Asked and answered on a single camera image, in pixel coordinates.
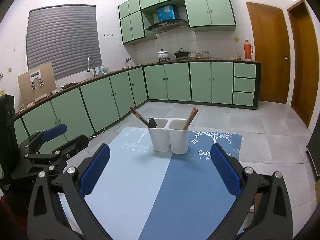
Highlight red patterned wooden chopstick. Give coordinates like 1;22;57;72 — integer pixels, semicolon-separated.
184;107;200;131

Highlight black plastic spoon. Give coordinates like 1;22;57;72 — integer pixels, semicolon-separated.
149;118;157;128

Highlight green lower kitchen cabinets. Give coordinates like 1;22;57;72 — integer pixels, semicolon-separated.
14;60;261;153

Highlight green kitchen cabinets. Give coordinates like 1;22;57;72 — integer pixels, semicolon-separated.
14;60;261;153
118;0;236;44

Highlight green upper kitchen cabinets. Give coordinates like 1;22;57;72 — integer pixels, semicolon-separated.
118;0;236;44

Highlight light blue table mat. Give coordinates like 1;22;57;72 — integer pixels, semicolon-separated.
85;127;172;239

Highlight dark blue table mat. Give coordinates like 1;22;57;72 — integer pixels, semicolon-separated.
140;131;242;239

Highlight cardboard panel with device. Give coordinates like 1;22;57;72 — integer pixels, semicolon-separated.
18;62;57;106

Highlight chrome sink faucet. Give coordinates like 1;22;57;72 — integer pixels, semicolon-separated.
87;56;97;77

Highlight wooden chopstick in holder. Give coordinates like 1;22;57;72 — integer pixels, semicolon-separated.
182;107;197;131

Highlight white double utensil holder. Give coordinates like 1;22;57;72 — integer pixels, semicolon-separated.
148;118;189;154

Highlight red chopstick in holder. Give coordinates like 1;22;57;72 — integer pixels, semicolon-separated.
129;106;153;129

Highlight black red-banded chopstick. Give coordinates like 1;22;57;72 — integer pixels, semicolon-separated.
132;108;153;129

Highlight black oven cabinet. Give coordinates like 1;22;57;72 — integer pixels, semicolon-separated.
306;118;320;181

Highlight grey window blind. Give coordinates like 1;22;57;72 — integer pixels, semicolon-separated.
26;4;103;80

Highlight orange thermos flask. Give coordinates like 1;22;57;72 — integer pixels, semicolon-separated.
244;39;253;60

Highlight black wok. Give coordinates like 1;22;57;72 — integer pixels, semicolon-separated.
174;48;190;60

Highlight white cooking pot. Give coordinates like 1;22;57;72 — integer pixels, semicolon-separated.
157;49;170;62

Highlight right wooden door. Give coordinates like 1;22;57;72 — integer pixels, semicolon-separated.
287;0;319;126

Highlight wooden door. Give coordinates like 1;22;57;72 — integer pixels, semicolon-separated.
287;0;319;126
246;2;290;103

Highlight left wooden door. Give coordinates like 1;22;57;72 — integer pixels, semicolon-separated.
246;2;290;103

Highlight range hood with blue box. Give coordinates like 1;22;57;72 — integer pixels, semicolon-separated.
147;4;189;34

